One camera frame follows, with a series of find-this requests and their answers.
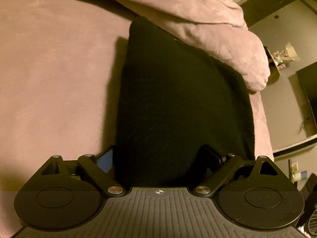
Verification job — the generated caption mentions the black garment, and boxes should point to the black garment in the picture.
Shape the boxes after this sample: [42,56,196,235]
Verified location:
[113,17,255,187]

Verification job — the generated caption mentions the round gold side table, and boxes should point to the round gold side table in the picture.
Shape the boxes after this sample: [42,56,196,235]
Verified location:
[264,46,281,85]

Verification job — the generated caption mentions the black television screen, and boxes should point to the black television screen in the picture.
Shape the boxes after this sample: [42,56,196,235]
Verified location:
[296,62,317,130]

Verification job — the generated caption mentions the purple duvet blanket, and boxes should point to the purple duvet blanket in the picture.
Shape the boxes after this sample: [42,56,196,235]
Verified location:
[32,0,271,93]

